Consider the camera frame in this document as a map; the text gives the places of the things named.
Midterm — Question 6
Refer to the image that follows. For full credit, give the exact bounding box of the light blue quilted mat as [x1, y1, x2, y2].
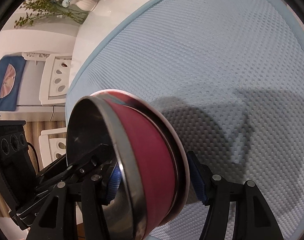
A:
[66, 0, 304, 239]

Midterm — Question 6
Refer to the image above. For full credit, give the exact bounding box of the black camera box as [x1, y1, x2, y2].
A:
[0, 120, 36, 209]

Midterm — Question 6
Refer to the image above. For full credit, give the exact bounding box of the blue cushion pink pattern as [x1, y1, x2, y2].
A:
[0, 56, 26, 112]

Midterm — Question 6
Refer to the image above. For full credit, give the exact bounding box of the pink cartoon bowl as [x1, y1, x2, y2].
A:
[93, 89, 190, 230]

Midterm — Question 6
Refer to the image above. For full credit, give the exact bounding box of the white ribbed vase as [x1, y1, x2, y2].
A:
[75, 0, 97, 11]

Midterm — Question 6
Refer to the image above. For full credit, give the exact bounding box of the white chair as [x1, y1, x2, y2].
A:
[39, 127, 67, 167]
[39, 54, 72, 106]

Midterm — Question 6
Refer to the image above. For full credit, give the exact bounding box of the magenta steel bowl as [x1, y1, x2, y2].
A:
[65, 95, 179, 240]

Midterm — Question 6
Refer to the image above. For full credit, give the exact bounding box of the white chair far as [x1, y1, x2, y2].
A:
[39, 54, 72, 106]

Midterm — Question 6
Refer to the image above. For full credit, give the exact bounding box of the white chair near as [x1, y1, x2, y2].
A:
[39, 127, 67, 167]

